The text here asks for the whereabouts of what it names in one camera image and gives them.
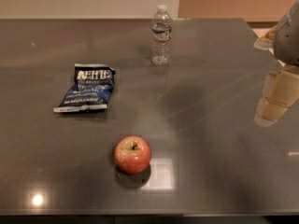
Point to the red apple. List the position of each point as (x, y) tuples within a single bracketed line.
[(132, 155)]

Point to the blue chip bag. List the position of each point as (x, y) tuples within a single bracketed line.
[(93, 86)]

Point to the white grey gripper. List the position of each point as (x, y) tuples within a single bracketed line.
[(289, 39)]

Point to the clear plastic water bottle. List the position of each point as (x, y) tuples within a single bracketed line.
[(161, 30)]

